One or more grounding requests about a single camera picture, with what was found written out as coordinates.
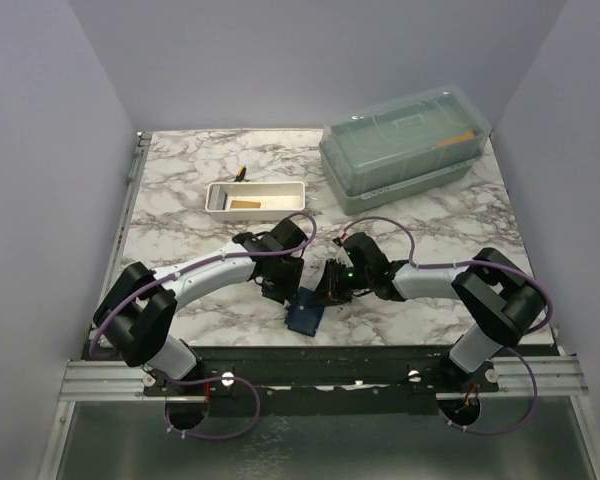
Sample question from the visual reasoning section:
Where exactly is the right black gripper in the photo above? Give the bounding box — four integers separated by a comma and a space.
307, 259, 373, 307

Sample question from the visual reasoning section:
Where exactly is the blue card holder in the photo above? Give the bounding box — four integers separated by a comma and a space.
284, 287, 325, 337

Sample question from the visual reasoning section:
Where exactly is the white rectangular tray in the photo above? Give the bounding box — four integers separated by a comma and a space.
205, 181, 306, 222

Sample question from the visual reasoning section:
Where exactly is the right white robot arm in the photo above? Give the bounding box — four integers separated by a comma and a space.
309, 233, 549, 392

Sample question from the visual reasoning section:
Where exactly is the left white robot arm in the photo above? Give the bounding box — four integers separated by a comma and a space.
90, 217, 314, 395

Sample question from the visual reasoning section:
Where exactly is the gold card lying in tray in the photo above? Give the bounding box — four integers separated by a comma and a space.
230, 200, 261, 210

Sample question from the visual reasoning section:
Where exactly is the stack of cards in tray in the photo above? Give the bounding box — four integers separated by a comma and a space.
207, 184, 228, 211

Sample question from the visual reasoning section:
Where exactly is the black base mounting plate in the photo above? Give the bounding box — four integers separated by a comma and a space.
134, 346, 498, 422

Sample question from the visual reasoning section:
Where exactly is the green bin with clear lid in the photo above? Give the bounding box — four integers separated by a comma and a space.
319, 86, 492, 215

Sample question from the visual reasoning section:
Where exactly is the yellow black handled screwdriver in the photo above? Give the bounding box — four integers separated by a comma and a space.
234, 166, 247, 182

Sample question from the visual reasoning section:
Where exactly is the left aluminium rail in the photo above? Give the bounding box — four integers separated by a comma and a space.
59, 361, 145, 402

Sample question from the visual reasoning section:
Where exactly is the aluminium rail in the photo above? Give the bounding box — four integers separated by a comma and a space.
493, 356, 589, 397
59, 361, 145, 402

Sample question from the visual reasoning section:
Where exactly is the right aluminium rail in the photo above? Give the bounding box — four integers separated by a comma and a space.
493, 356, 589, 397

